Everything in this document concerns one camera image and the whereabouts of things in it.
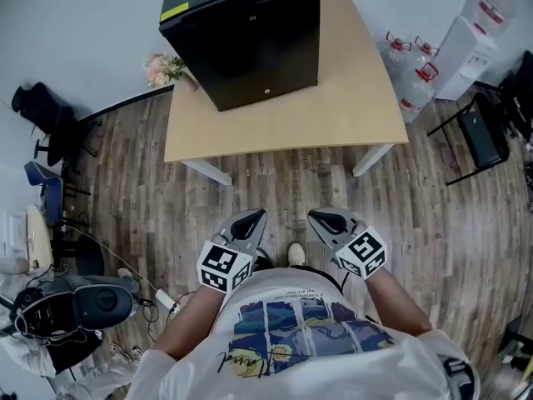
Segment white power strip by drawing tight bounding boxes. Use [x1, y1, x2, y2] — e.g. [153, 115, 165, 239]
[155, 288, 179, 313]

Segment person's left forearm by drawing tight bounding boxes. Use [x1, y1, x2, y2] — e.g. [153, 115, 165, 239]
[154, 283, 228, 360]

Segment black office chair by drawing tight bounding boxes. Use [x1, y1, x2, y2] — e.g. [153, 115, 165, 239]
[11, 82, 103, 177]
[497, 50, 533, 143]

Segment person's right white shoe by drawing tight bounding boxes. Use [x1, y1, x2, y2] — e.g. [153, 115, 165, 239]
[286, 242, 307, 268]

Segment clear water jug red cap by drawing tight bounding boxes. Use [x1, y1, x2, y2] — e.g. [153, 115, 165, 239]
[399, 61, 441, 123]
[376, 31, 413, 78]
[414, 35, 441, 64]

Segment white water dispenser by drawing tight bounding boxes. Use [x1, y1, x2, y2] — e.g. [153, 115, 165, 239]
[435, 14, 501, 102]

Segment blue chair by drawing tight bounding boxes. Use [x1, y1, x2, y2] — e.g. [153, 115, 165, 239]
[23, 160, 66, 227]

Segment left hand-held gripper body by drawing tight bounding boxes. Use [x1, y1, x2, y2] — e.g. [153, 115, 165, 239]
[196, 237, 254, 295]

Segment light wooden table white legs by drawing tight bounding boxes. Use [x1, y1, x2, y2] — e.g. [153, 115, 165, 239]
[163, 0, 410, 187]

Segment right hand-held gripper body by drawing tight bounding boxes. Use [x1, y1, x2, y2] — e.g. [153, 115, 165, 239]
[331, 226, 388, 281]

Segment white printed t-shirt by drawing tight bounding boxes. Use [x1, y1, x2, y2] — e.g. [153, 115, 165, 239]
[128, 264, 480, 400]

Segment large water bottle red label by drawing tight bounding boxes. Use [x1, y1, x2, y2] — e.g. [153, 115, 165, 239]
[468, 0, 518, 37]

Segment black folding chair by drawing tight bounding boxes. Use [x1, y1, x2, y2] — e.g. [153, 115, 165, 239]
[426, 92, 511, 187]

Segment pink flower bouquet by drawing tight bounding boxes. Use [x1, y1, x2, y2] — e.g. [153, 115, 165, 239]
[143, 52, 187, 89]

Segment beige wooden side table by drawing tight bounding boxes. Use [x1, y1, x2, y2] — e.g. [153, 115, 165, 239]
[25, 204, 55, 266]

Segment person's right forearm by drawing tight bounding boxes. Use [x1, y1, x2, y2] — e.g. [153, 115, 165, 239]
[364, 268, 432, 335]

